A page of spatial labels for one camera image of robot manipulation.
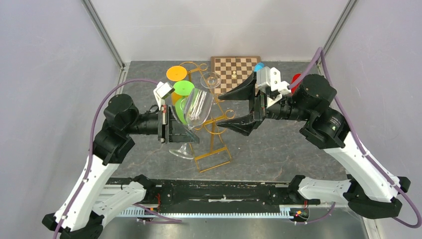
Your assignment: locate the blue cylinder tube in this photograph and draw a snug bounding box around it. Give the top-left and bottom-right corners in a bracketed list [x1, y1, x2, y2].
[253, 62, 265, 72]

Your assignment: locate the orange plastic wine glass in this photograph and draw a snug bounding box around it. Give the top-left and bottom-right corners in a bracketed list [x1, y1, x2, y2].
[166, 66, 188, 104]

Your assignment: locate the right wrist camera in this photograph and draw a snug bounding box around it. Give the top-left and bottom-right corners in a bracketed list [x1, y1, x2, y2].
[256, 66, 292, 108]

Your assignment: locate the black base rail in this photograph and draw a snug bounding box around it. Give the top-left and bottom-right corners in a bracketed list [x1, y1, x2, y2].
[142, 179, 320, 214]

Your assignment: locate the clear wine glass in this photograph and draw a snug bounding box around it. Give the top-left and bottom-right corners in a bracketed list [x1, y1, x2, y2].
[201, 72, 221, 95]
[169, 88, 213, 161]

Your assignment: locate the green plastic wine glass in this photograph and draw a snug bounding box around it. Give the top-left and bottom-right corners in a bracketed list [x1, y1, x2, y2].
[173, 80, 195, 125]

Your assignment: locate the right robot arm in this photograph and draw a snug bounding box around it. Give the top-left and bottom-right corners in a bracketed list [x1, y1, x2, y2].
[218, 71, 411, 219]

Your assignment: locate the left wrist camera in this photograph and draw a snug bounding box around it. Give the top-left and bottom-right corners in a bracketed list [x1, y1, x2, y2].
[153, 82, 175, 111]

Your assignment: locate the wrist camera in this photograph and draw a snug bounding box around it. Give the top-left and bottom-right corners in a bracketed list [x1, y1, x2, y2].
[153, 82, 175, 111]
[256, 66, 292, 108]

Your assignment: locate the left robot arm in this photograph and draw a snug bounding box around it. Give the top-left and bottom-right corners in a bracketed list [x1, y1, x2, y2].
[42, 94, 199, 239]

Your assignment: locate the red plastic wine glass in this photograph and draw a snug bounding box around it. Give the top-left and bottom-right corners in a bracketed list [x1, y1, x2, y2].
[291, 73, 303, 95]

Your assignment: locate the gold wire glass rack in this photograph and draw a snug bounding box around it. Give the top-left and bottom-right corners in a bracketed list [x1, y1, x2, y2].
[180, 61, 234, 173]

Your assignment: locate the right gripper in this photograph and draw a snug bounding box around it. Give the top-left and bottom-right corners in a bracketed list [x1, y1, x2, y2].
[217, 71, 313, 134]

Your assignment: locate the wooden chessboard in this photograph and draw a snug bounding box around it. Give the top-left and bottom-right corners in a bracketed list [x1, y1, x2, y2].
[211, 56, 261, 95]

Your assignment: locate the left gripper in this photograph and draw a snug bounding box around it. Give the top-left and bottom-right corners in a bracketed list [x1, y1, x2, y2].
[124, 104, 200, 143]

